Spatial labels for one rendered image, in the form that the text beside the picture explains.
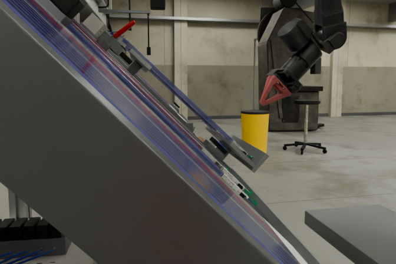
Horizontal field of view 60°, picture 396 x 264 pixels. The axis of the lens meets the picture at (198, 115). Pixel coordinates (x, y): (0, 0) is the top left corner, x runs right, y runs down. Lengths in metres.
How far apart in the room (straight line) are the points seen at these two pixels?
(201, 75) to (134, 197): 8.08
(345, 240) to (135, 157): 0.76
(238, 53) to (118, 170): 8.37
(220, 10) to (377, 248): 7.90
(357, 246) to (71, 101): 0.78
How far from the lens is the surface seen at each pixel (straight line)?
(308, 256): 0.51
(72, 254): 0.77
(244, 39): 8.61
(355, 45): 10.04
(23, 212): 0.98
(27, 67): 0.18
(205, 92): 8.27
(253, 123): 4.22
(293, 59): 0.93
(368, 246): 0.89
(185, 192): 0.18
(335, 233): 0.93
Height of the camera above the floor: 0.96
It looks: 6 degrees down
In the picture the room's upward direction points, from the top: straight up
